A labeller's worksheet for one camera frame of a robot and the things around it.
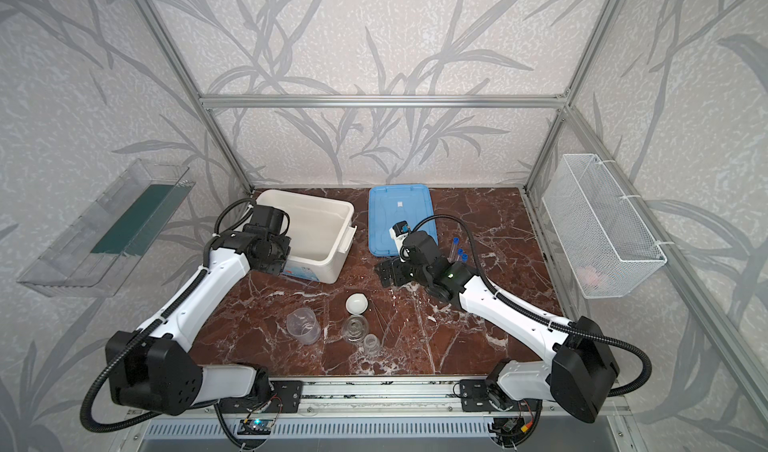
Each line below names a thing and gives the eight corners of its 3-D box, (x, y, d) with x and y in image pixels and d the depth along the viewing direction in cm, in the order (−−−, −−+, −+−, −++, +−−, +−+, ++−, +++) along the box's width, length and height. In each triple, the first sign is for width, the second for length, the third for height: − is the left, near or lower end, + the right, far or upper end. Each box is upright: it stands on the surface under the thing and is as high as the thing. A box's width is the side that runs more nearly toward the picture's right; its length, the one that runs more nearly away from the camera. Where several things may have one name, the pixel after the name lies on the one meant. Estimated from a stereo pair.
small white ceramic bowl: (345, 314, 90) (344, 311, 88) (347, 296, 93) (346, 293, 91) (367, 314, 90) (366, 311, 88) (368, 296, 93) (368, 293, 91)
